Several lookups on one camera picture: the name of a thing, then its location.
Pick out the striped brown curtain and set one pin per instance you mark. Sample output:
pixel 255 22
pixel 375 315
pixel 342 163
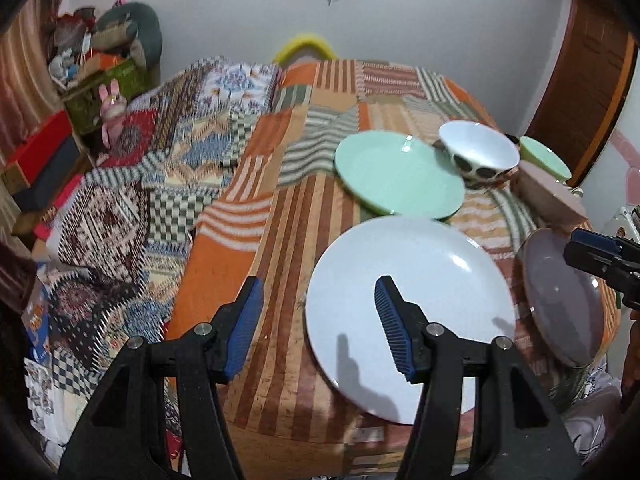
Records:
pixel 25 70

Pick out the green cardboard box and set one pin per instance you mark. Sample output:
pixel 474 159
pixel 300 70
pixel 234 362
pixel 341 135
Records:
pixel 90 105

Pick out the grey plush toy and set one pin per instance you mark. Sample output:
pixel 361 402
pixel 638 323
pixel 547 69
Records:
pixel 135 25

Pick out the white case with stickers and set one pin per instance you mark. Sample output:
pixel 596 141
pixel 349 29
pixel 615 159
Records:
pixel 625 222

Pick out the brown wooden door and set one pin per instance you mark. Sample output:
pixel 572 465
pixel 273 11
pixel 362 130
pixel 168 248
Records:
pixel 585 85

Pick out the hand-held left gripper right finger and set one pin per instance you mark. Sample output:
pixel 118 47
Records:
pixel 394 331

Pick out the pink box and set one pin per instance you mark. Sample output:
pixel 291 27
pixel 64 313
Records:
pixel 550 195

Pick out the pink rabbit figure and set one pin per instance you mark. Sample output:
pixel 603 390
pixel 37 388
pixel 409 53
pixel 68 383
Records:
pixel 112 107

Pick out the red box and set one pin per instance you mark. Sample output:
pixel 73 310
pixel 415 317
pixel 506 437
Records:
pixel 40 145

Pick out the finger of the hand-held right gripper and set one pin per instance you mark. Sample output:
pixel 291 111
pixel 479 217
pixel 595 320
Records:
pixel 597 240
pixel 590 260

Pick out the multicolour patterned quilt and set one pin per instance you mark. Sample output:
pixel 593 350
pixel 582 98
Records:
pixel 150 195

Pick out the grey plate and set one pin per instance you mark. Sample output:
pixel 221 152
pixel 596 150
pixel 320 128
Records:
pixel 560 295

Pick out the white plate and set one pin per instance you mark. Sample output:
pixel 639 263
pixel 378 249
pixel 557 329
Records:
pixel 430 285

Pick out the mint green plate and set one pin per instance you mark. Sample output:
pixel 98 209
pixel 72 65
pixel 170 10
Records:
pixel 395 175

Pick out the orange striped patchwork blanket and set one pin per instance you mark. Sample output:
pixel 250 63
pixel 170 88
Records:
pixel 300 220

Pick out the mint green bowl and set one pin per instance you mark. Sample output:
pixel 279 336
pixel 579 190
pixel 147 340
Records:
pixel 545 157

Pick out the white bowl with dark dots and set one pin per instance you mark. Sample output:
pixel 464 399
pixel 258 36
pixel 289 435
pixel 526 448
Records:
pixel 477 147

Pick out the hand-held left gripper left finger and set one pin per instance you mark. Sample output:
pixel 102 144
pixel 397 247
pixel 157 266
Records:
pixel 245 331

